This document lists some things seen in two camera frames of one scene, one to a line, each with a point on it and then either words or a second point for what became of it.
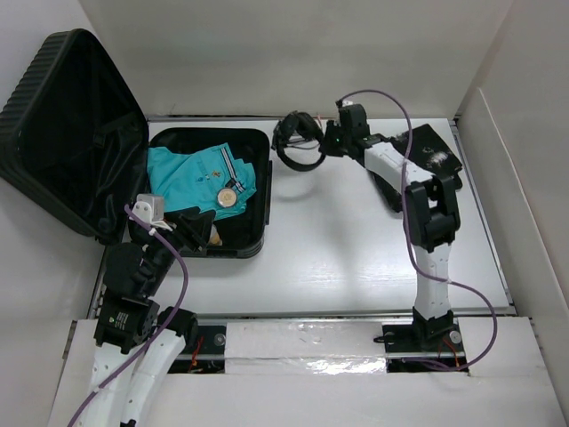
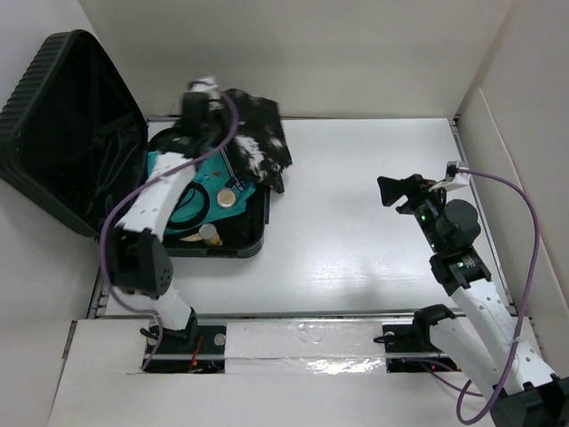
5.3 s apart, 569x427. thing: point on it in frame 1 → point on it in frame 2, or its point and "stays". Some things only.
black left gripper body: (188, 236) → (218, 129)
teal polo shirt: (194, 180) stays
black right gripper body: (335, 140) → (424, 209)
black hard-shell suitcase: (74, 145) stays
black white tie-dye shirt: (427, 150) → (259, 147)
